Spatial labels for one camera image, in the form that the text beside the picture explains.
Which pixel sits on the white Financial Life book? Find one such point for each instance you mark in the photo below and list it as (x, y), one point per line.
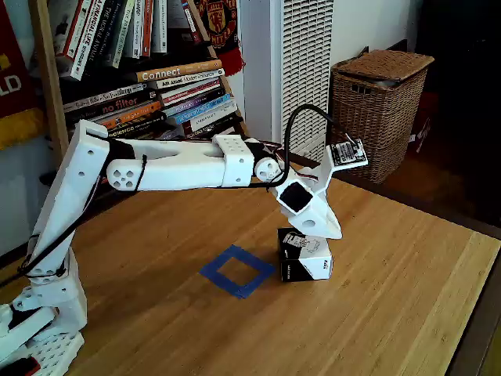
(87, 39)

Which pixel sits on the white and green book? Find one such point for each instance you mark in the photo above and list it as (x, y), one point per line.
(123, 35)

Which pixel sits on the blue book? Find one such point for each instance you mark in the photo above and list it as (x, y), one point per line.
(203, 109)

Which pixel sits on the red bag with white print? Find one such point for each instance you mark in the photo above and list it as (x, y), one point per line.
(424, 129)

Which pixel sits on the camera board on white mount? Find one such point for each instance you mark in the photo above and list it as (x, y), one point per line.
(344, 156)

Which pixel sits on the grey purple book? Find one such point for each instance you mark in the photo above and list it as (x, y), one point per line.
(172, 134)

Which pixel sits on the blue tape square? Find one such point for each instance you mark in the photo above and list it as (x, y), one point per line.
(207, 271)

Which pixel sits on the black and white box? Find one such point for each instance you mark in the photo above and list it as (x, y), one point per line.
(305, 266)

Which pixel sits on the wide white book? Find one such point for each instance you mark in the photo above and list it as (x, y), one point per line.
(159, 27)

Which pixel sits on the red and black clamp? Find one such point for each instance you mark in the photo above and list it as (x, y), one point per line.
(19, 368)

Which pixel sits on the wooden shelf frame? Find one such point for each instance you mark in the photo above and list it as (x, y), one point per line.
(51, 78)

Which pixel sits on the white book with red stripe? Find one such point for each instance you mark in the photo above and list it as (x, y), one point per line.
(188, 89)

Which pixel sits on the red football scarf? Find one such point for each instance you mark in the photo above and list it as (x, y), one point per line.
(219, 23)

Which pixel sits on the black Rocket Science book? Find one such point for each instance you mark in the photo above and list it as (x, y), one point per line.
(125, 131)

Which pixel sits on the white perforated base plate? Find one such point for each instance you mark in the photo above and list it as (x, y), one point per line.
(58, 352)

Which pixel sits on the black no filter book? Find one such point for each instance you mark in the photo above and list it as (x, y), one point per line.
(117, 105)

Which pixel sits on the black Moral Animal book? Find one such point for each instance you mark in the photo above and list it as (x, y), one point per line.
(101, 35)

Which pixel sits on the dark purple book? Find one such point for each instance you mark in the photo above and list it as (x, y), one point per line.
(195, 102)

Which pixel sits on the white book with red spine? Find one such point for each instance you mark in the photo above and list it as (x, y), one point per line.
(76, 27)

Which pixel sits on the white book script title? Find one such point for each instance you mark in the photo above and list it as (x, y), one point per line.
(102, 96)

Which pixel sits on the white louvered heater panel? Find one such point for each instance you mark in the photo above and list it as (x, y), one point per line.
(305, 78)

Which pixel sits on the slim white book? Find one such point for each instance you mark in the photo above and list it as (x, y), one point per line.
(137, 27)

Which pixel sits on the brown wicker basket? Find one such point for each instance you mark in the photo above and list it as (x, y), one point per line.
(372, 117)

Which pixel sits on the red and yellow banner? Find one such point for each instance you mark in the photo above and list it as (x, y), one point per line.
(15, 98)

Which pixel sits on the slim orange book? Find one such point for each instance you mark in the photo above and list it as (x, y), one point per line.
(147, 27)

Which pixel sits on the red and white book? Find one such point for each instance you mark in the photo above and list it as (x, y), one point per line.
(192, 21)

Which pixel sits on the tan Connect book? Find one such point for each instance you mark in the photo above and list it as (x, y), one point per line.
(176, 72)

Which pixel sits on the white Modern Romance book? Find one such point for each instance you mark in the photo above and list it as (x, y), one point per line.
(188, 79)

